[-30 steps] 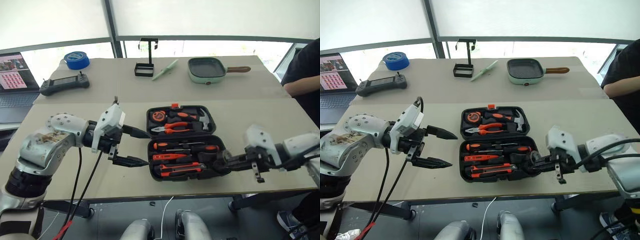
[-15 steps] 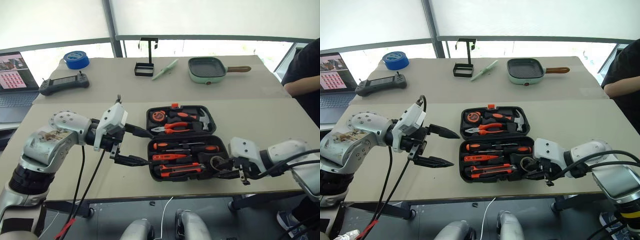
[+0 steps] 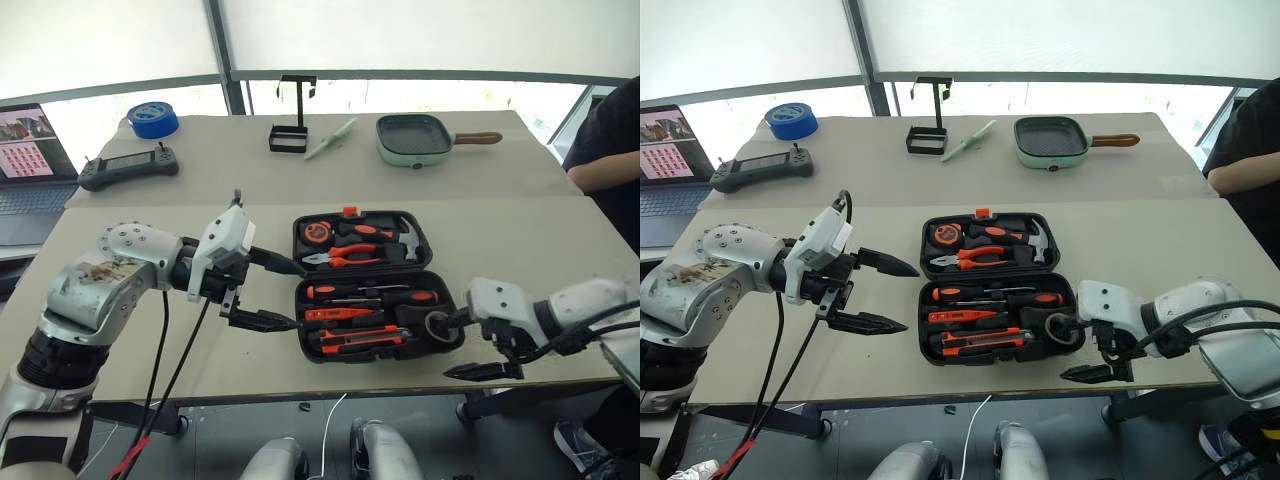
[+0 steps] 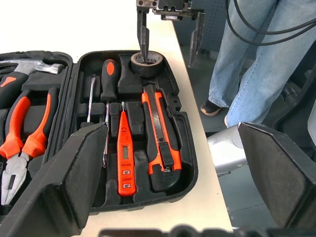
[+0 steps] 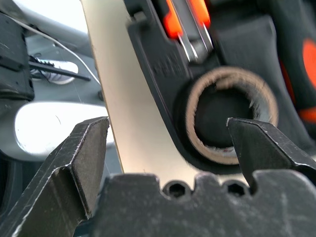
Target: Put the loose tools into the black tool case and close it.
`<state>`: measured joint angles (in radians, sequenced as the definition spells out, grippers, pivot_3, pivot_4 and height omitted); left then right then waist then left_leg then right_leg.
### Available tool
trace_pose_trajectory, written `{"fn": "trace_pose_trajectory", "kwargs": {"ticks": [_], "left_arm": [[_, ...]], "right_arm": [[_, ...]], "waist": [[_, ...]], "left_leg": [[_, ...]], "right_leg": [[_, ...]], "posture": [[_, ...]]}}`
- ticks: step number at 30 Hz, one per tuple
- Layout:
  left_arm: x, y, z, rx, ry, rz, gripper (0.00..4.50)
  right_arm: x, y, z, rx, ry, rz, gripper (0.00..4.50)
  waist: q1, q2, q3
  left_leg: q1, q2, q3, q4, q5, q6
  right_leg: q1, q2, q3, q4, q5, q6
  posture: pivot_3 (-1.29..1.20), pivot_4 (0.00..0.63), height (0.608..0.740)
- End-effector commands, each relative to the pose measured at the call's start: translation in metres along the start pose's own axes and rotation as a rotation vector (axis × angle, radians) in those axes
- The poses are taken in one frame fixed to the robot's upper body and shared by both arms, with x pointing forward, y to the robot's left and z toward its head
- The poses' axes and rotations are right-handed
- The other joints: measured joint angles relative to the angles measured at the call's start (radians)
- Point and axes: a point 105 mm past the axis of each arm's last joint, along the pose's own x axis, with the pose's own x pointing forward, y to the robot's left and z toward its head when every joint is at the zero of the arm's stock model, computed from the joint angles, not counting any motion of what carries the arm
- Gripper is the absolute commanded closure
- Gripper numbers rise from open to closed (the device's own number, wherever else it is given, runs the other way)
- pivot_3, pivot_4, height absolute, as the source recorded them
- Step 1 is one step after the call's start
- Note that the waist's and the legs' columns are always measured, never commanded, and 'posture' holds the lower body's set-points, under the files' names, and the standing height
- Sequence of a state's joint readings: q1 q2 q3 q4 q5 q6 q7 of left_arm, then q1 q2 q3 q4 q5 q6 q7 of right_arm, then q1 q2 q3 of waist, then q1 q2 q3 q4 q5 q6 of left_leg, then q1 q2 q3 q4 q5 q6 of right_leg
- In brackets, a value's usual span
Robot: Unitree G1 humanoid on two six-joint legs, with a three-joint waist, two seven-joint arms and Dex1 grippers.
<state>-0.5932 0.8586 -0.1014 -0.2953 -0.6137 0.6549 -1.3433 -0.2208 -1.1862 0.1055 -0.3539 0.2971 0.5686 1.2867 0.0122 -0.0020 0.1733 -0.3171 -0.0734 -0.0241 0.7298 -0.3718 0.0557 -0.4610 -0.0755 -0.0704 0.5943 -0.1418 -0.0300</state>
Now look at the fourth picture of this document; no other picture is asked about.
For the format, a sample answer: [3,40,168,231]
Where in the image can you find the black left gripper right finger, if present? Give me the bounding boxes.
[237,121,316,229]

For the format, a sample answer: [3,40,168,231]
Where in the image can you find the orange voltage tester pen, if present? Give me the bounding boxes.
[117,102,137,197]

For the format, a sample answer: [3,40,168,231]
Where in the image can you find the person in blue jeans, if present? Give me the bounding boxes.
[200,0,316,128]

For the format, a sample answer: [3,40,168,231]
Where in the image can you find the black electrical tape roll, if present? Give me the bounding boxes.
[130,50,164,79]

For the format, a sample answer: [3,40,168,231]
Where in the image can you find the silver robot body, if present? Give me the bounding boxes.
[206,123,248,176]

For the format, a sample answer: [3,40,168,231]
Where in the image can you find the blue perforated metal panel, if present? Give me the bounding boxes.
[172,0,229,51]

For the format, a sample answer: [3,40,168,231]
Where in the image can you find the orange black utility knife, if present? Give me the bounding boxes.
[141,85,183,175]

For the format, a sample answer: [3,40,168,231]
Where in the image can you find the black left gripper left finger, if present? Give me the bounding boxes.
[0,121,110,237]

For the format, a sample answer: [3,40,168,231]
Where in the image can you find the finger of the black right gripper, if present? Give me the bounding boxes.
[135,0,159,62]
[188,12,206,69]

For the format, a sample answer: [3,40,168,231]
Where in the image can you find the black machine base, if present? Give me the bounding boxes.
[254,43,316,151]

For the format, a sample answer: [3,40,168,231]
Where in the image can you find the black orange handled screwdriver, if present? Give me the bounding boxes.
[100,59,119,170]

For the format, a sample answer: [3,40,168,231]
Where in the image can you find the slim chrome shaft screwdriver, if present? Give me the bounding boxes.
[86,74,97,123]

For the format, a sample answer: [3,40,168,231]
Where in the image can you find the black plastic tool case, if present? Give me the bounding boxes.
[0,50,199,216]

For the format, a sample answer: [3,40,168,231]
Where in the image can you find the orange black handled pliers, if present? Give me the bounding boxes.
[0,87,59,206]

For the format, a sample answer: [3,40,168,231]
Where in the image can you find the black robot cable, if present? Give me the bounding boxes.
[226,0,316,45]
[234,0,316,35]

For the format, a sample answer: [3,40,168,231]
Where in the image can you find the silver claw hammer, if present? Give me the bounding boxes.
[0,59,65,109]

